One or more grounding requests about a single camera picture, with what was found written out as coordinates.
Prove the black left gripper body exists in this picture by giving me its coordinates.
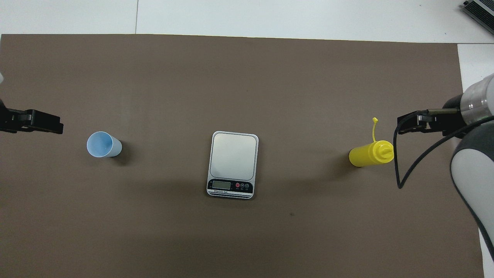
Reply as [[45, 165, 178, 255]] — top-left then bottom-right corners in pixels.
[[0, 101, 24, 134]]

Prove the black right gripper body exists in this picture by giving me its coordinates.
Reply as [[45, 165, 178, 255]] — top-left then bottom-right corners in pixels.
[[426, 95, 469, 136]]

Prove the yellow squeeze bottle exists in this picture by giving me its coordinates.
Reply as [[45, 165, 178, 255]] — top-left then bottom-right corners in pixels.
[[349, 117, 394, 168]]

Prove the light blue plastic cup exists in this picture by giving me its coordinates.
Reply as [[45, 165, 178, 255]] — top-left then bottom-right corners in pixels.
[[86, 131, 122, 158]]

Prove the silver digital kitchen scale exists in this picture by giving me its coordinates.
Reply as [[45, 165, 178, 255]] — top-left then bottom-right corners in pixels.
[[206, 131, 259, 200]]

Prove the grey finned metal box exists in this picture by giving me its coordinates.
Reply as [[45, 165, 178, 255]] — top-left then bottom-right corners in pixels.
[[462, 0, 494, 37]]

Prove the brown paper table mat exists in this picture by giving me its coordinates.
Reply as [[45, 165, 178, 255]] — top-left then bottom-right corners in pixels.
[[0, 34, 485, 278]]

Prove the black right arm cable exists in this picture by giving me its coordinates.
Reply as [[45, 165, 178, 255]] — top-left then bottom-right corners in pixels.
[[393, 109, 494, 190]]

